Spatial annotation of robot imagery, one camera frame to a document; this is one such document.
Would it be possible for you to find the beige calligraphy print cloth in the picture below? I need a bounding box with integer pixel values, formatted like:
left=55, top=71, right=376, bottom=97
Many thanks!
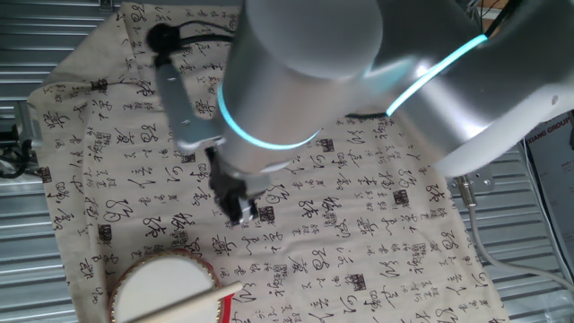
left=26, top=2, right=511, bottom=323

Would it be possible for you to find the printed poster board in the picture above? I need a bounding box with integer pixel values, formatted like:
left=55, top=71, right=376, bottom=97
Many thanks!
left=523, top=110, right=574, bottom=275

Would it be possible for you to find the grey metal camera bracket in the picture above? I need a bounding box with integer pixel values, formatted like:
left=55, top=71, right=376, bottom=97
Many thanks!
left=153, top=61, right=227, bottom=154

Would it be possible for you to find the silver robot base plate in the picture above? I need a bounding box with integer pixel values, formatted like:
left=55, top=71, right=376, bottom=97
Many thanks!
left=445, top=167, right=495, bottom=196

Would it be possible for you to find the thin black cable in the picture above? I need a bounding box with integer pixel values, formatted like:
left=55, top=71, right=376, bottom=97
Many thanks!
left=178, top=18, right=235, bottom=36

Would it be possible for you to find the light wooden drumstick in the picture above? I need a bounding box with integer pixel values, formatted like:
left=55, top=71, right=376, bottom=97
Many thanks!
left=128, top=280, right=244, bottom=323

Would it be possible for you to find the black clamp with cables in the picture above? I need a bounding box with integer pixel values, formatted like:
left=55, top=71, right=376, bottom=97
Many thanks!
left=0, top=124, right=35, bottom=180

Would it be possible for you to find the red drum with white skin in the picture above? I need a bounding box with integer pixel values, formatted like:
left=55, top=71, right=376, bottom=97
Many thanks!
left=106, top=248, right=235, bottom=323

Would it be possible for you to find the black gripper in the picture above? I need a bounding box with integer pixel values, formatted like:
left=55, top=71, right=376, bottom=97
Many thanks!
left=204, top=146, right=261, bottom=226

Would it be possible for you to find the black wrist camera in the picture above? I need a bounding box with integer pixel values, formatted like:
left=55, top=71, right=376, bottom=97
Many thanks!
left=144, top=22, right=181, bottom=58

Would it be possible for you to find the thick black camera cable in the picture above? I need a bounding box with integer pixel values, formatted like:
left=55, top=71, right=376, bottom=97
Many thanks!
left=177, top=32, right=238, bottom=49

